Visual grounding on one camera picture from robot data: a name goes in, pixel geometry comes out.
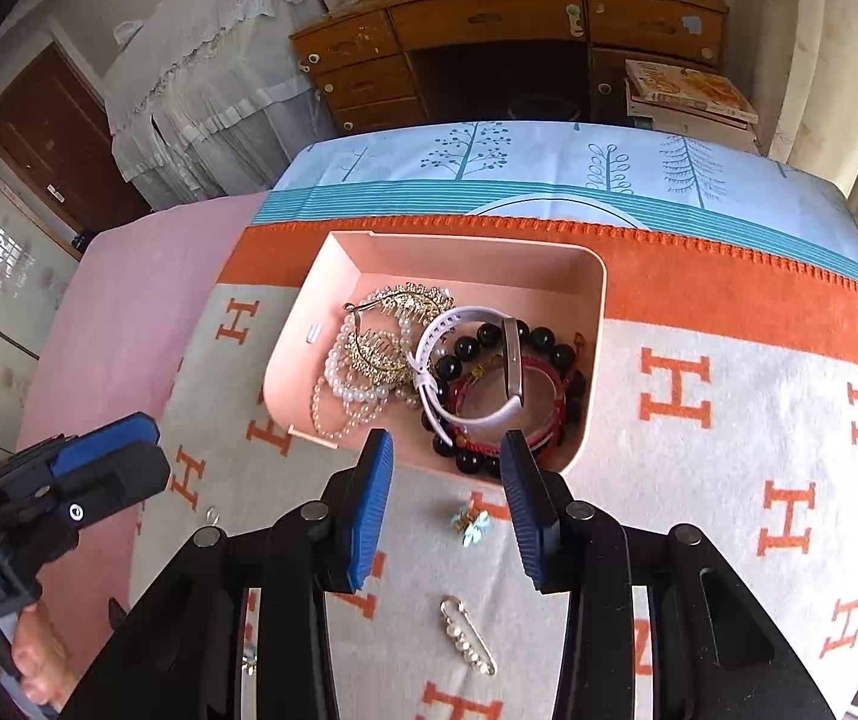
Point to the person's left hand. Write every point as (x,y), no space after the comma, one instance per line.
(43,652)

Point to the small pearl strand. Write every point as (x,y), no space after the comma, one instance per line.
(331,424)

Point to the blue flower brooch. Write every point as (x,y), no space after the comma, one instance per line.
(472,529)

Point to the blue tree print sheet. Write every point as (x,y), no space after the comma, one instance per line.
(549,157)

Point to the pink plastic box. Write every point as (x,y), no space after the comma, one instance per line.
(474,270)

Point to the pearl safety pin brooch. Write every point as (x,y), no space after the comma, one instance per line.
(466,637)

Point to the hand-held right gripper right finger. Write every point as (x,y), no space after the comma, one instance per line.
(530,517)

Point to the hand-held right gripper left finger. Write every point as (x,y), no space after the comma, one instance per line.
(369,510)

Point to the wooden desk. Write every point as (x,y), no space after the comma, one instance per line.
(489,15)

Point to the beige curtain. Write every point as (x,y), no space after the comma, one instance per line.
(811,52)

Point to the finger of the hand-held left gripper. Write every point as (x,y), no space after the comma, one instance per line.
(121,480)
(106,439)

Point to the gold rhinestone hair comb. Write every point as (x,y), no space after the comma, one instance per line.
(399,300)

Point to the pink bedsheet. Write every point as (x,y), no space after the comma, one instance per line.
(136,315)

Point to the orange patterned blanket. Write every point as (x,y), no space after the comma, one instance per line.
(699,465)

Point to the white lace covered piano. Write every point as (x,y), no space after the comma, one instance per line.
(211,90)

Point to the stack of large books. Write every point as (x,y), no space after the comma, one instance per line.
(684,86)

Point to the brown wooden door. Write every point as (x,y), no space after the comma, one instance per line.
(46,135)

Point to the pink band smartwatch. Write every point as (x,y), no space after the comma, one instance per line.
(511,360)

